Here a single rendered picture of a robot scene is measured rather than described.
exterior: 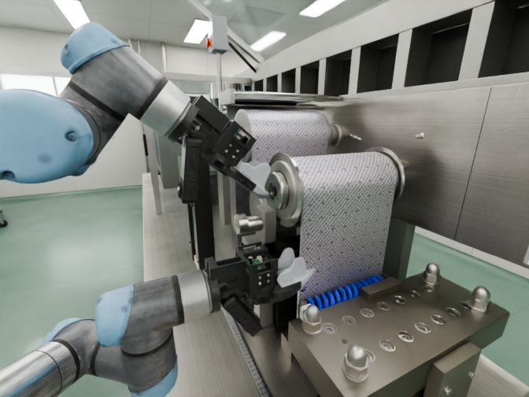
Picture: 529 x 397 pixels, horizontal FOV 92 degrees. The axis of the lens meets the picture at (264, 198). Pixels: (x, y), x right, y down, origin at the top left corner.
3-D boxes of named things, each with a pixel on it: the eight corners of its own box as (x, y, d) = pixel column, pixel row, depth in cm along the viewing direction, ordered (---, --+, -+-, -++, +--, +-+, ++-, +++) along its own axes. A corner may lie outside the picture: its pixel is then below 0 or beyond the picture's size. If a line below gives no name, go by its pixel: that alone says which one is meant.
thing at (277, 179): (285, 205, 45) (269, 213, 52) (294, 203, 46) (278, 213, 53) (275, 165, 47) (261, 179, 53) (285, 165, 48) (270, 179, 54)
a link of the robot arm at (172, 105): (139, 120, 35) (139, 120, 42) (168, 141, 37) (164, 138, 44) (172, 76, 35) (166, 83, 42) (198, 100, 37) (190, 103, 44)
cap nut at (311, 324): (297, 323, 46) (298, 302, 45) (314, 317, 47) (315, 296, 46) (308, 338, 43) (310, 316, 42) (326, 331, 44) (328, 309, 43)
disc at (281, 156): (265, 213, 59) (265, 148, 54) (267, 213, 59) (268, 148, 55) (300, 239, 46) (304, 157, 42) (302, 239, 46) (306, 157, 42)
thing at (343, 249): (297, 304, 52) (301, 220, 47) (379, 276, 62) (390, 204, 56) (297, 306, 52) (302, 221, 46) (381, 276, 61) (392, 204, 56)
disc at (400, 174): (349, 199, 69) (356, 143, 65) (351, 198, 69) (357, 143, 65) (397, 217, 56) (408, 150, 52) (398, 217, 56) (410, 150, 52)
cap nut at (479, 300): (462, 302, 51) (467, 283, 50) (472, 298, 53) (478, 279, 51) (483, 315, 48) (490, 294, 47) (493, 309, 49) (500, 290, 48)
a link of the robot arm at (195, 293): (186, 334, 38) (179, 301, 45) (216, 324, 40) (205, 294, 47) (181, 292, 36) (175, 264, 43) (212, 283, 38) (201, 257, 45)
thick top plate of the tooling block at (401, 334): (287, 346, 48) (288, 320, 47) (424, 290, 64) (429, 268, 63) (346, 437, 34) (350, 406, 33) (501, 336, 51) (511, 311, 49)
